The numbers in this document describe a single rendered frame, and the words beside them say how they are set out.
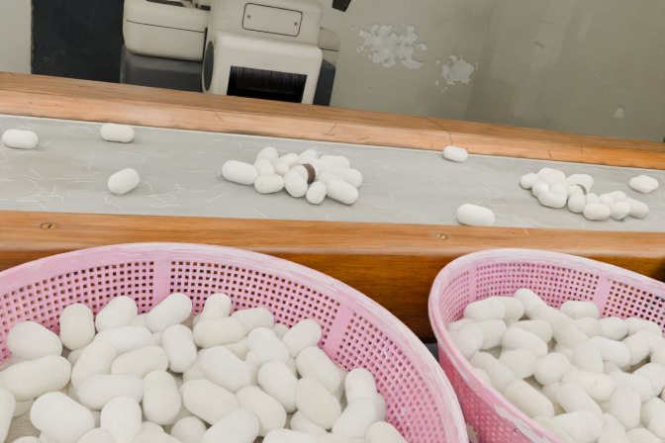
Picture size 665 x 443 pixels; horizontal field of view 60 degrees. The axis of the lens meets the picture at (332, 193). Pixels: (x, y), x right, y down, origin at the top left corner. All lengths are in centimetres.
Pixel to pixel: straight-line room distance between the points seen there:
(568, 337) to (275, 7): 94
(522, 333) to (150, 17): 120
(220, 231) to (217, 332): 9
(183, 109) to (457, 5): 242
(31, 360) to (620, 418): 34
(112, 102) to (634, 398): 62
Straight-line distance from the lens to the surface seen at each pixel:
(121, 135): 68
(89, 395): 33
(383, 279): 47
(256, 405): 32
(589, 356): 45
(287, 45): 123
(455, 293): 46
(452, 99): 318
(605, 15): 262
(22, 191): 55
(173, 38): 148
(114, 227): 43
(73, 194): 55
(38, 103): 76
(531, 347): 44
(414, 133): 86
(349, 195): 58
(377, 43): 290
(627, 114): 246
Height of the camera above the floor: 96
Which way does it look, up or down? 21 degrees down
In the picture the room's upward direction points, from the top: 11 degrees clockwise
